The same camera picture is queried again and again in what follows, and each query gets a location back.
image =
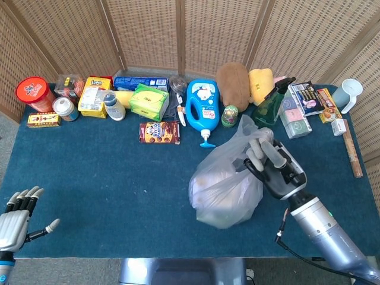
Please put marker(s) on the pastel tissue multipack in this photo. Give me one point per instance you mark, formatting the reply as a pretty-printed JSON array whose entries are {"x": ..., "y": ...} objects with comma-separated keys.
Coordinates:
[{"x": 294, "y": 114}]

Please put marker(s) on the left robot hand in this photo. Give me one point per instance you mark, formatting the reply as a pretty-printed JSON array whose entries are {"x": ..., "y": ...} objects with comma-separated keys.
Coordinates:
[{"x": 13, "y": 222}]

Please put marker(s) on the yellow sponge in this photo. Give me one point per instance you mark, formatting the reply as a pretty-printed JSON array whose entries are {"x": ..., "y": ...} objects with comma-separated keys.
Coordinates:
[{"x": 123, "y": 98}]

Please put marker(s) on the blue detergent pump bottle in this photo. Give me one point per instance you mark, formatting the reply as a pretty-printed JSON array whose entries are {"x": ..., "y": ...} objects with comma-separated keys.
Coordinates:
[{"x": 203, "y": 104}]

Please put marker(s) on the dark grey cloth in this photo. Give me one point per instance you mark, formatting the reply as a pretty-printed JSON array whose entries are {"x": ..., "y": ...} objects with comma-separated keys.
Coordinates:
[{"x": 170, "y": 108}]

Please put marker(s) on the small yellow red box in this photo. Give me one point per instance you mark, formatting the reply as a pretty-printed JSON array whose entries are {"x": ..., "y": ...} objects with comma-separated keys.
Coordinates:
[{"x": 44, "y": 119}]

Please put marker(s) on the dark blue snack packet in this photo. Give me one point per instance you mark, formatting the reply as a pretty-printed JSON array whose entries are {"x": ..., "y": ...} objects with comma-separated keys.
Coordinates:
[{"x": 305, "y": 98}]

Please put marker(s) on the light blue plastic mug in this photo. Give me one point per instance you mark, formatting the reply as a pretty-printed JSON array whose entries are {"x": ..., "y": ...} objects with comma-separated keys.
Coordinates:
[{"x": 348, "y": 92}]

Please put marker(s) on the small jar with white lid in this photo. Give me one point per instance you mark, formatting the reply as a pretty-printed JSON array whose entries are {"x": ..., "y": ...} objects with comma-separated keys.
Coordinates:
[{"x": 65, "y": 109}]

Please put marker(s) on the pink object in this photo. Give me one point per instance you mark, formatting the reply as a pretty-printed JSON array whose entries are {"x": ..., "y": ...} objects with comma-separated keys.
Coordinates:
[{"x": 279, "y": 79}]

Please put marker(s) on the red cylindrical snack canister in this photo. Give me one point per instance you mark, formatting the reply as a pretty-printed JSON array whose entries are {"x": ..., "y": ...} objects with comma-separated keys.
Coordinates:
[{"x": 35, "y": 92}]

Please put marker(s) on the blue table cloth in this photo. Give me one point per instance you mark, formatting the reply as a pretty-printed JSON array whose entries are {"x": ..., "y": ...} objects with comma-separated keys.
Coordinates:
[{"x": 104, "y": 184}]

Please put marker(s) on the clear round glass object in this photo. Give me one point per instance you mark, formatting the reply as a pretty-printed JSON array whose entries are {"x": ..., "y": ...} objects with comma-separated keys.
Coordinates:
[{"x": 178, "y": 83}]

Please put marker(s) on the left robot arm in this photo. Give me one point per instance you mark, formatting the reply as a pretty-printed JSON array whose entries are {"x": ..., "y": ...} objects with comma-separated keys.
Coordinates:
[{"x": 5, "y": 268}]

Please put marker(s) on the green spray bottle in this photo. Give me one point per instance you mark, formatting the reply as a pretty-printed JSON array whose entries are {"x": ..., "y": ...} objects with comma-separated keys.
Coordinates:
[{"x": 268, "y": 108}]

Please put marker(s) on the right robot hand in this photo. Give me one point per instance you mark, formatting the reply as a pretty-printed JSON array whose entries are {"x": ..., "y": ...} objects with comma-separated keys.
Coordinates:
[{"x": 276, "y": 169}]

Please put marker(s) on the woven folding screen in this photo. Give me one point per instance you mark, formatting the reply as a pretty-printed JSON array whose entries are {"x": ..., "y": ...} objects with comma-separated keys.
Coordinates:
[{"x": 184, "y": 32}]

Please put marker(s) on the clear box with red contents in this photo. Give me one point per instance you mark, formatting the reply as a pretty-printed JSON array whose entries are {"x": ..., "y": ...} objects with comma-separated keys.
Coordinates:
[{"x": 69, "y": 86}]

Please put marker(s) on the Hello Panda biscuit box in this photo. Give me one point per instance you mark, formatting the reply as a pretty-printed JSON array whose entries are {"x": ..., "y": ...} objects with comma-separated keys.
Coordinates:
[{"x": 160, "y": 132}]

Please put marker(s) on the clear plastic bag with goods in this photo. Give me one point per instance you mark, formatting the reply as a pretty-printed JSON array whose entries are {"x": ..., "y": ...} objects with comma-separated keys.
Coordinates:
[{"x": 227, "y": 184}]

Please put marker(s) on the green tissue pack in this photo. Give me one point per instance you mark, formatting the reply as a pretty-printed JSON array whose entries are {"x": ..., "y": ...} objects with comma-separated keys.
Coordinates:
[{"x": 148, "y": 102}]

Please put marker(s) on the clear bottle with blue cap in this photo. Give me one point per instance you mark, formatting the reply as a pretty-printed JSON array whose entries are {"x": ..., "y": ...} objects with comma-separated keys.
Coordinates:
[{"x": 114, "y": 106}]

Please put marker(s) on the small white box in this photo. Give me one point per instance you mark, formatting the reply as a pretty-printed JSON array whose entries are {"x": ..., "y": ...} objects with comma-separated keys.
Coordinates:
[{"x": 338, "y": 127}]

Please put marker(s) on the blue flat box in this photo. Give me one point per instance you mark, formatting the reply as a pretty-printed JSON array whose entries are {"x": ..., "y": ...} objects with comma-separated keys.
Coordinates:
[{"x": 139, "y": 83}]

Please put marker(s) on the yellow red snack box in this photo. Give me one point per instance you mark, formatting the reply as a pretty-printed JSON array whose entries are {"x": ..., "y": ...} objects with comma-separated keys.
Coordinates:
[{"x": 328, "y": 104}]

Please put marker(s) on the green painted egg toy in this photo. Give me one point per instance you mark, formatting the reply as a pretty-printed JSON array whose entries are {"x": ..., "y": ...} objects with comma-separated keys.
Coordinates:
[{"x": 229, "y": 116}]

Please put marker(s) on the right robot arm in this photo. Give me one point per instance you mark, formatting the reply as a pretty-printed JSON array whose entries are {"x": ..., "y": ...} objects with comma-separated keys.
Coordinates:
[{"x": 326, "y": 234}]

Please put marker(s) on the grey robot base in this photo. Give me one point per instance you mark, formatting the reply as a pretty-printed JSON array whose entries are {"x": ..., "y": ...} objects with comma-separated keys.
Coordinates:
[{"x": 182, "y": 271}]

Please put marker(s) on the yellow plush toy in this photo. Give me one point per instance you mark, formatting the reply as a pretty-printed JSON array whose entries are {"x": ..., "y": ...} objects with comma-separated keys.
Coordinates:
[{"x": 260, "y": 84}]

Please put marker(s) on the yellow Lipo biscuit box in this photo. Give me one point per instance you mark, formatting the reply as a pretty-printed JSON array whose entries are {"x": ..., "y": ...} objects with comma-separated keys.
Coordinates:
[{"x": 93, "y": 96}]

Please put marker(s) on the brown capybara plush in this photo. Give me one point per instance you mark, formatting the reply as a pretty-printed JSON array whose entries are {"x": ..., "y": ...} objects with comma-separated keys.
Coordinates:
[{"x": 233, "y": 86}]

